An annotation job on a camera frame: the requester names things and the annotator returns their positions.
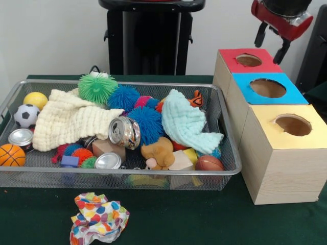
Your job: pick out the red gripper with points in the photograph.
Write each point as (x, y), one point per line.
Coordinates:
(278, 24)

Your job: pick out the crushed silver drink can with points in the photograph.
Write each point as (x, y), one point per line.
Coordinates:
(125, 132)

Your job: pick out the colourful polka dot cloth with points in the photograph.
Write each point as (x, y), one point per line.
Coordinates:
(99, 217)

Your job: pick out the wooden box with three holes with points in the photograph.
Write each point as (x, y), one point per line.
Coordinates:
(288, 173)

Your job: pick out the dark green table cloth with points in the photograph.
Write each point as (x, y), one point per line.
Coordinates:
(204, 222)
(319, 94)

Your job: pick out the light blue waffle cloth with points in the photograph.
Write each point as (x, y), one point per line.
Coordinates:
(184, 120)

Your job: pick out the blue spiky rubber ball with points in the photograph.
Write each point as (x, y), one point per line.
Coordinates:
(148, 125)

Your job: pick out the tan teddy bear plush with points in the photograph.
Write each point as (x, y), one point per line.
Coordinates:
(158, 154)

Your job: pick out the green spiky rubber ball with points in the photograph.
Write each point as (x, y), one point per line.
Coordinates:
(97, 88)

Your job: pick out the cream waffle cloth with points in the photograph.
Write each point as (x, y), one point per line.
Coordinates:
(71, 120)

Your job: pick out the yellow foam ball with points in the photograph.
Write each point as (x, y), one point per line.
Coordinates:
(35, 99)

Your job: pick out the black and white soccer ball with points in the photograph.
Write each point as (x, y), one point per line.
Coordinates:
(26, 115)

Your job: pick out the black can with silver top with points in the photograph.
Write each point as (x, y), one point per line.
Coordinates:
(21, 137)

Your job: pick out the orange basketball toy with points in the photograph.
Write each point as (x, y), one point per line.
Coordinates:
(12, 155)

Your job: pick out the black frame stand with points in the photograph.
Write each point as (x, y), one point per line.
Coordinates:
(314, 63)

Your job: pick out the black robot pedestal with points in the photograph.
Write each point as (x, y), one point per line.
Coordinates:
(153, 46)

